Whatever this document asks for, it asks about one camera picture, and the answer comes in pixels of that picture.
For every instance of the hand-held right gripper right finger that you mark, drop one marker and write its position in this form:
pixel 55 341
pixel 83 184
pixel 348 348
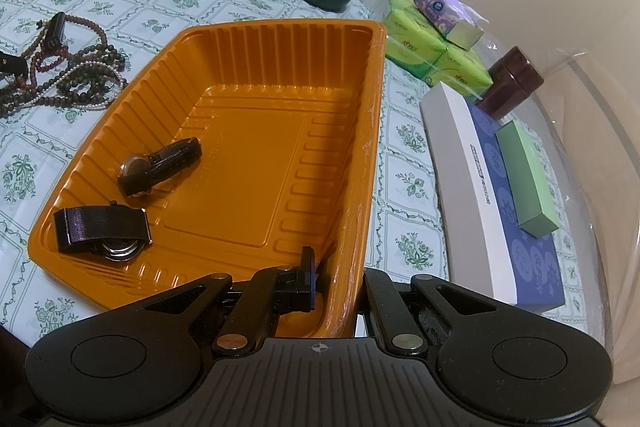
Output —
pixel 381 304

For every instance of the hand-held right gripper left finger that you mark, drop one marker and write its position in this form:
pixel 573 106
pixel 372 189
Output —
pixel 311 279

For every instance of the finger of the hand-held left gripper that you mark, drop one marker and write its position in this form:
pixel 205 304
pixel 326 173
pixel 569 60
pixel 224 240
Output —
pixel 14 66

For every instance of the small black stick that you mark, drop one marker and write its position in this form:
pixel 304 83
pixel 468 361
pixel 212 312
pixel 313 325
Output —
pixel 58 28

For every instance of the orange plastic tray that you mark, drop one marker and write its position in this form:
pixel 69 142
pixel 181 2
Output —
pixel 250 142

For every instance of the white and blue box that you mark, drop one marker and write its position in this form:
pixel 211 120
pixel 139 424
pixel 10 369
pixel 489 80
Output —
pixel 465 187

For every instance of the light green box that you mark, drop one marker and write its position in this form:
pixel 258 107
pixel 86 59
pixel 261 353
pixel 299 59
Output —
pixel 530 177

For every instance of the dark brown jar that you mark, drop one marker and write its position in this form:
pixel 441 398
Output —
pixel 512 82

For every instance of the purple tissue pack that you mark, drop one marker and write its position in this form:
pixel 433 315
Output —
pixel 440 9

